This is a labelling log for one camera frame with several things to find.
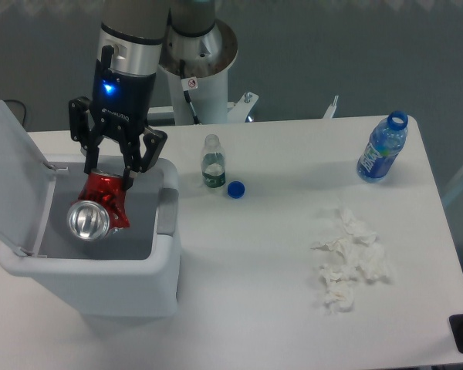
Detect clear plastic bottle green label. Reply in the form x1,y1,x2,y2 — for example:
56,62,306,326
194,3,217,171
201,134,226,189

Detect white trash can lid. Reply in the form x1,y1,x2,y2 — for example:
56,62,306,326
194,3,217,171
0,100,60,257

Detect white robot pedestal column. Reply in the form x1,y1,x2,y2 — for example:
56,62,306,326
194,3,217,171
160,19,238,126

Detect blue bottle cap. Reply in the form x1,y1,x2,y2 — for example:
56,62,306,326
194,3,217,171
227,180,245,199

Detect blue plastic bottle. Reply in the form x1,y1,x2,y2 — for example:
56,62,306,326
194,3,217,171
357,110,408,183

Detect crushed red soda can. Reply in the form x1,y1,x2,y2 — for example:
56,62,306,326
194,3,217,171
66,169,130,242

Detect white trash can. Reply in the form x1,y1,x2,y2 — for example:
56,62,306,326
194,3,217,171
0,154,181,319

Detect black cable on pedestal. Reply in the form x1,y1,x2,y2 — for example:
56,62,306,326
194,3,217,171
179,59,201,126

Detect white pedestal base frame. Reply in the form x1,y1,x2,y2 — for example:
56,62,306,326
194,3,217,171
146,92,340,129

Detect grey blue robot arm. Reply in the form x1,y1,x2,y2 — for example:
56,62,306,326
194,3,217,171
68,1,215,190

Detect crumpled white tissue paper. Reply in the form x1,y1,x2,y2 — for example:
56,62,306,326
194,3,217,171
311,206,391,315

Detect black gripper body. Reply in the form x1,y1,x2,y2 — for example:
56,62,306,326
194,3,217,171
90,60,156,143

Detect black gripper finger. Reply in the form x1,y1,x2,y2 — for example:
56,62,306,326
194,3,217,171
122,126,167,190
68,96,100,174

